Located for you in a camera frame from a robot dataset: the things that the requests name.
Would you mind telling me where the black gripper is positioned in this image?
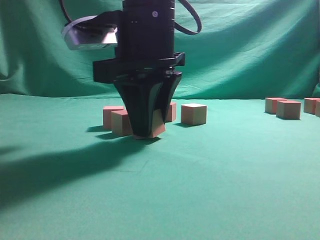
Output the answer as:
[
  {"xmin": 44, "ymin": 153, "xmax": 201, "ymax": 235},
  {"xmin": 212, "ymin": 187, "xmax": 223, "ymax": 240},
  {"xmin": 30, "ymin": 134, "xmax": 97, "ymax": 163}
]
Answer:
[{"xmin": 93, "ymin": 9, "xmax": 185, "ymax": 138}]

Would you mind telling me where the pink cube moved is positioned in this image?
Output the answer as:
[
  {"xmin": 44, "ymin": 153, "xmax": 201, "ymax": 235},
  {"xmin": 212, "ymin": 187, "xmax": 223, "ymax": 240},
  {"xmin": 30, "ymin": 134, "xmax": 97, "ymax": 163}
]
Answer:
[
  {"xmin": 102, "ymin": 106, "xmax": 125, "ymax": 130},
  {"xmin": 111, "ymin": 110, "xmax": 133, "ymax": 137},
  {"xmin": 165, "ymin": 102, "xmax": 177, "ymax": 123},
  {"xmin": 181, "ymin": 103, "xmax": 208, "ymax": 126}
]

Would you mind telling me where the pink cube column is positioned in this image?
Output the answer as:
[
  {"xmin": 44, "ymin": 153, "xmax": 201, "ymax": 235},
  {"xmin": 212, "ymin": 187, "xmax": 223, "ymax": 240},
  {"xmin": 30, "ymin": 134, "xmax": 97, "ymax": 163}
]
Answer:
[
  {"xmin": 303, "ymin": 97, "xmax": 320, "ymax": 115},
  {"xmin": 265, "ymin": 97, "xmax": 288, "ymax": 115},
  {"xmin": 315, "ymin": 100, "xmax": 320, "ymax": 117},
  {"xmin": 133, "ymin": 109, "xmax": 166, "ymax": 139}
]

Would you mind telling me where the pink cube column second-far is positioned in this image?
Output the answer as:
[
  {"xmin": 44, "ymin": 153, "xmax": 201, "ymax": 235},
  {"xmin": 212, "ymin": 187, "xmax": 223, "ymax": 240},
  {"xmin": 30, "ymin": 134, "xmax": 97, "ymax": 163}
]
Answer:
[{"xmin": 276, "ymin": 100, "xmax": 301, "ymax": 120}]

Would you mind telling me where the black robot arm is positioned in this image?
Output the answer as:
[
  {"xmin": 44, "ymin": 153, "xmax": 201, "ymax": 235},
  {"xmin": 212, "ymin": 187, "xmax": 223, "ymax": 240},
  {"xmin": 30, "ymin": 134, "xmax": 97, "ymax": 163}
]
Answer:
[{"xmin": 93, "ymin": 0, "xmax": 185, "ymax": 138}]

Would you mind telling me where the green cloth backdrop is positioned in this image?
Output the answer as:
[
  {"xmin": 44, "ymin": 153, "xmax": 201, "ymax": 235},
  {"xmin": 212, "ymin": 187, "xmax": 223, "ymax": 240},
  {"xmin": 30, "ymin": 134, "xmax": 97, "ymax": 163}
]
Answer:
[{"xmin": 0, "ymin": 0, "xmax": 320, "ymax": 240}]

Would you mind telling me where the black cable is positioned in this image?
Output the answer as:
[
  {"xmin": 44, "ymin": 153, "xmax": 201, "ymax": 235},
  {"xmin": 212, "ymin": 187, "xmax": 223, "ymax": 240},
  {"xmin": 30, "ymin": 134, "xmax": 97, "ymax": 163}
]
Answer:
[{"xmin": 173, "ymin": 0, "xmax": 203, "ymax": 36}]

